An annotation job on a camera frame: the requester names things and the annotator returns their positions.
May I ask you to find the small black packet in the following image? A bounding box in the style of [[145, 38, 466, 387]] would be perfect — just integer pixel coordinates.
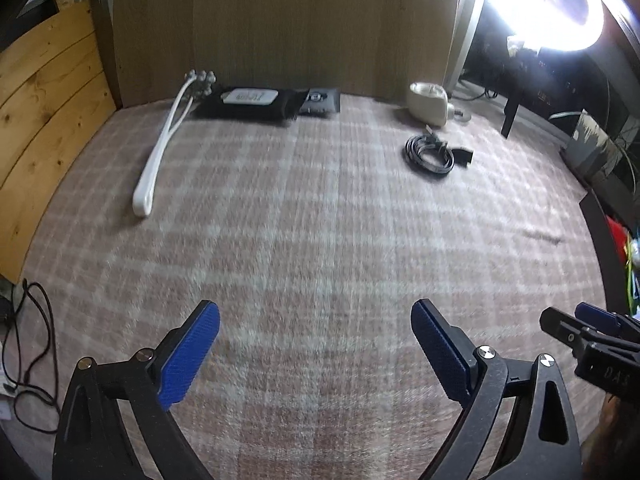
[[298, 87, 342, 119]]

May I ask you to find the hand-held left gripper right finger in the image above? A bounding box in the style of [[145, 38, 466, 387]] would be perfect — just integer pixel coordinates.
[[410, 299, 583, 480]]

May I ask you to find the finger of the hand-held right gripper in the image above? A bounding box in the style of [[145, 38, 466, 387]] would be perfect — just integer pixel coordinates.
[[575, 302, 640, 346], [540, 307, 601, 357]]

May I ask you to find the white round plug-in device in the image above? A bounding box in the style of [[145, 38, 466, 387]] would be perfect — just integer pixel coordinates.
[[407, 81, 470, 129]]

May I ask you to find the brown wooden panel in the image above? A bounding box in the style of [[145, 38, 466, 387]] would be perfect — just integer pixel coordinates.
[[112, 0, 468, 108]]

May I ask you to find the bright ring lamp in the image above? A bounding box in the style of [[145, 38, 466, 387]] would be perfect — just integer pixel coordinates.
[[470, 0, 608, 56]]

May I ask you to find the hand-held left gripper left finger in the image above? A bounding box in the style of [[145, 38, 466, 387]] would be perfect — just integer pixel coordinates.
[[52, 300, 221, 480]]

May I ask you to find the green packet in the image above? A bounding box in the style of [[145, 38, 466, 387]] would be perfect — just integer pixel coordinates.
[[622, 240, 640, 313]]

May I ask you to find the white roller massage stick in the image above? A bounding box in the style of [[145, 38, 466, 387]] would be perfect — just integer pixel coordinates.
[[133, 68, 219, 219]]

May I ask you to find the white post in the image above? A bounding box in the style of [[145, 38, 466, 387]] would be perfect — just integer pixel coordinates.
[[442, 0, 486, 98]]

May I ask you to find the coiled black cable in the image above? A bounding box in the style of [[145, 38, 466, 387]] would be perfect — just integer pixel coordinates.
[[404, 129, 475, 178]]

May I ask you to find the plaid blanket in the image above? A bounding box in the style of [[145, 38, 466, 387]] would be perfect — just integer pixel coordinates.
[[17, 92, 608, 480]]

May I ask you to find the black lamp stand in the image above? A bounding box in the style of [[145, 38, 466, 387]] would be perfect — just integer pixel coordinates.
[[500, 50, 531, 139]]

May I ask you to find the black storage box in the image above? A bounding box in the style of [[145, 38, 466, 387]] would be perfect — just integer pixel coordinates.
[[579, 189, 640, 322]]

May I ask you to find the black wet wipes pack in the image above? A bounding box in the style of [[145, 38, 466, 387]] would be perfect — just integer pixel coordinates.
[[191, 85, 312, 127]]

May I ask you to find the red pouch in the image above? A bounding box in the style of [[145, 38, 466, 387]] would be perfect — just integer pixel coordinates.
[[606, 216, 632, 262]]

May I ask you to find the potted plant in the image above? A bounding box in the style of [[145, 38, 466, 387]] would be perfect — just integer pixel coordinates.
[[565, 111, 630, 187]]

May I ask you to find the light wooden plank board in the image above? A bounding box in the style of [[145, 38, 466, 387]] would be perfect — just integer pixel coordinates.
[[0, 0, 121, 286]]

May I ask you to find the thin black floor cable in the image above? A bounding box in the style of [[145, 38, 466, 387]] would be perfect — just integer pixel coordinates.
[[0, 280, 63, 433]]

